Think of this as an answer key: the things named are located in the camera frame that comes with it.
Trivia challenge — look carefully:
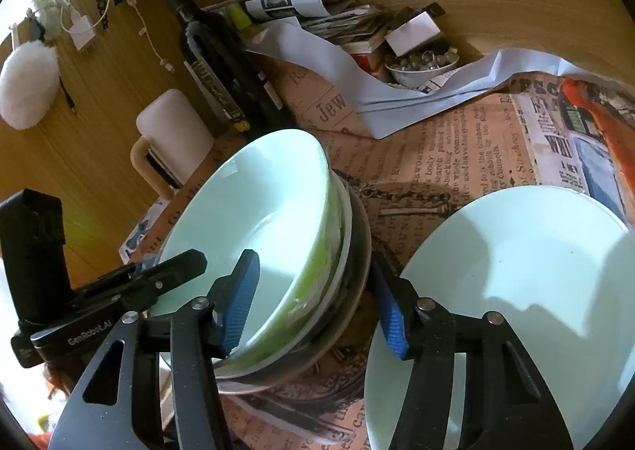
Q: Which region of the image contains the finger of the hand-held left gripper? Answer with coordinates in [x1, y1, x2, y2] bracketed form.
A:
[73, 249, 208, 315]

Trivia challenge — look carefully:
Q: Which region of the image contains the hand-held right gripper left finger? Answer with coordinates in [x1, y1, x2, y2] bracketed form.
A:
[47, 249, 261, 450]

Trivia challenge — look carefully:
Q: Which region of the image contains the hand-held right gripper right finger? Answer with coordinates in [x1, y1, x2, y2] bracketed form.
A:
[369, 251, 571, 450]

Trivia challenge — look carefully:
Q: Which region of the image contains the pink bowl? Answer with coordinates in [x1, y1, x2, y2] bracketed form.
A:
[218, 192, 373, 394]

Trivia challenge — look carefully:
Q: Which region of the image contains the green bowl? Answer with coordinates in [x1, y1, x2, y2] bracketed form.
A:
[148, 127, 331, 367]

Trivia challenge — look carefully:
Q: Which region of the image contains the white dotted bowl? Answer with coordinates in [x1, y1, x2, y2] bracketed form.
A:
[218, 176, 354, 377]

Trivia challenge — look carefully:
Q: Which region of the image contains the mint green plate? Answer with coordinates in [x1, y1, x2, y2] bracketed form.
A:
[364, 185, 635, 450]

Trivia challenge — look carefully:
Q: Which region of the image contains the cream mug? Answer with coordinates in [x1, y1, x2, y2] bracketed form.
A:
[129, 88, 216, 198]

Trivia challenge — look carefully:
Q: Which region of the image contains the white pompom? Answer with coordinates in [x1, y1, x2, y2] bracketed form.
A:
[0, 40, 60, 131]

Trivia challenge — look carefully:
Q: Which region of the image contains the newsprint tablecloth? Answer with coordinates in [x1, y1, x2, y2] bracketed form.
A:
[118, 55, 635, 450]

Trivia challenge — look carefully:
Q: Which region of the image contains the dark wine bottle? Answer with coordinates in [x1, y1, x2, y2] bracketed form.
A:
[156, 0, 297, 134]

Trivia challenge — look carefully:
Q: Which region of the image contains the white charger adapter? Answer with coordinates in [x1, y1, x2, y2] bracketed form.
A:
[69, 15, 98, 54]

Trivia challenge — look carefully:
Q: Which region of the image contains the white fluffy headband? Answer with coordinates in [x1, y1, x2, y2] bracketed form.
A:
[29, 0, 61, 42]

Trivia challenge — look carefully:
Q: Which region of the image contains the pile of papers and magazines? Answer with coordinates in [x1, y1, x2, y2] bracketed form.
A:
[242, 17, 604, 139]

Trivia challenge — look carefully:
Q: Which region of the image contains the small bowl of trinkets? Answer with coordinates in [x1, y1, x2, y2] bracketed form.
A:
[384, 47, 460, 89]

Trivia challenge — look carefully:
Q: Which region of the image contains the small white box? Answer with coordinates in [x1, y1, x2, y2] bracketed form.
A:
[384, 10, 443, 56]

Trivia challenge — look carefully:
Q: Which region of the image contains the stack of newspapers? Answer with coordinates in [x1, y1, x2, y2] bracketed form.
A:
[207, 0, 398, 54]

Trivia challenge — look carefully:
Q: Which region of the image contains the white charging cable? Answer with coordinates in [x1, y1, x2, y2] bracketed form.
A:
[58, 0, 175, 74]

